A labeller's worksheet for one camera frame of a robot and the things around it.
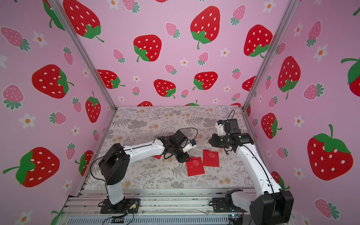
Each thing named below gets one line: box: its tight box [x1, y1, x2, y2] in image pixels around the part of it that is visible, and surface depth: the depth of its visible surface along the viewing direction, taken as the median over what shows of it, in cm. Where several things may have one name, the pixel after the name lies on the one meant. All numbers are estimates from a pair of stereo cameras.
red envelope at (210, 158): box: [202, 149, 220, 168], surface depth 94 cm
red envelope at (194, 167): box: [185, 157, 205, 177], surface depth 90 cm
